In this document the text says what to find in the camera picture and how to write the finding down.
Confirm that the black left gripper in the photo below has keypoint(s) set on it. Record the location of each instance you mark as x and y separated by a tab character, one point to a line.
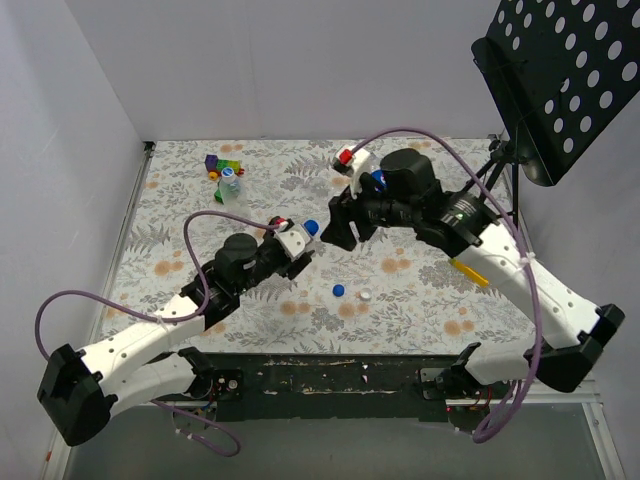
297	263

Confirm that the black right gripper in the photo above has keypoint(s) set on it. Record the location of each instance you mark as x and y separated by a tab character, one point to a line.
351	215

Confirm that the blue bottle cap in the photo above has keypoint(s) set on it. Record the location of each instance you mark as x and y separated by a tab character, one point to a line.
311	226
338	290

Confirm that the white bottle cap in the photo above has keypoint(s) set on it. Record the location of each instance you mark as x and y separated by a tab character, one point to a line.
365	295

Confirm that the Pepsi bottle blue label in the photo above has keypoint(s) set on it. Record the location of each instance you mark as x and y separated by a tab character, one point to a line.
379	183

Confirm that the clear unlabelled plastic bottle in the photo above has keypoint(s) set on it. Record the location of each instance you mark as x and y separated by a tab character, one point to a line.
234	195

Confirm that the Pocari Sweat labelled bottle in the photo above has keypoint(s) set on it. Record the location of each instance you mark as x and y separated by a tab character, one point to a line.
311	243

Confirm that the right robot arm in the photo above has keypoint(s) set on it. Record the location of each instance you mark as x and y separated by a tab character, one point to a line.
405	193

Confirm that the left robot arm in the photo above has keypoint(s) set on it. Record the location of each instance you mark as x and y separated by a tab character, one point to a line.
82	390

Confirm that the green blue toy figure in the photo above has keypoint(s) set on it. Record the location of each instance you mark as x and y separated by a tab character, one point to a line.
218	194

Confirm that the colourful toy block train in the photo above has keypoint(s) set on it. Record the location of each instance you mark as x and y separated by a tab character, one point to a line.
215	165

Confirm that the yellow green toy block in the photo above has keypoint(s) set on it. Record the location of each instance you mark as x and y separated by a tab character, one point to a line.
470	273

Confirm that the black music stand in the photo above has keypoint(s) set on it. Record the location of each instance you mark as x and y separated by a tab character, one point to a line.
559	72

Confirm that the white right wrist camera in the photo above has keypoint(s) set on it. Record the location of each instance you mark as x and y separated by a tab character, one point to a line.
353	164

